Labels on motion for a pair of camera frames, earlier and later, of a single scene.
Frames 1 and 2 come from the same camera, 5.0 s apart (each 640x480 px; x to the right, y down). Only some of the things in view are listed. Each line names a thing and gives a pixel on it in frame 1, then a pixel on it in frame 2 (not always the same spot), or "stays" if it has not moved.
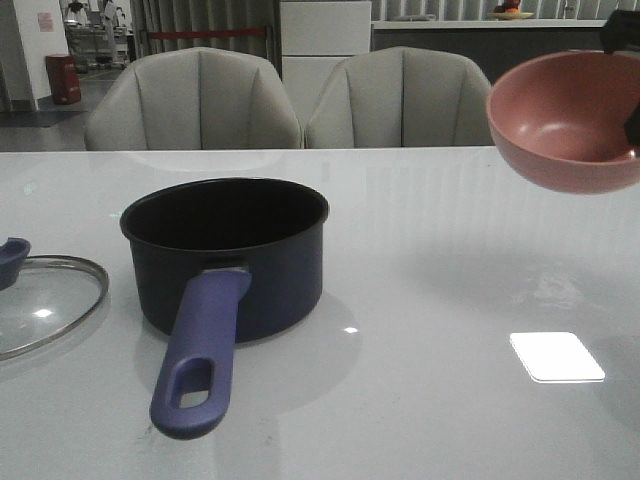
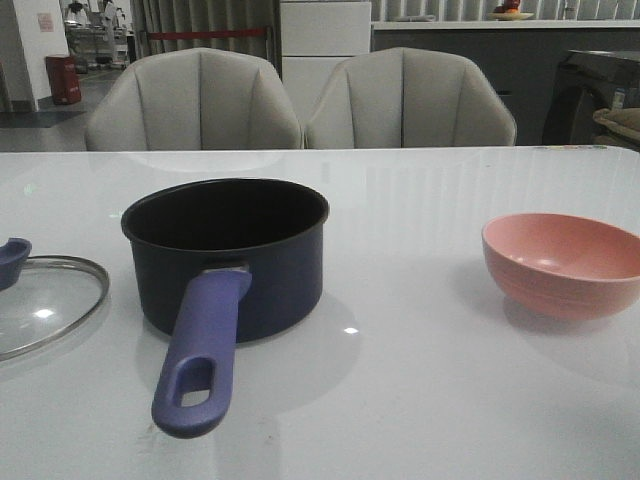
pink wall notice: x=45 y=22 stays
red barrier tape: x=161 y=35 stays
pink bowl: x=559 y=118 → x=562 y=267
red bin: x=64 y=79 stays
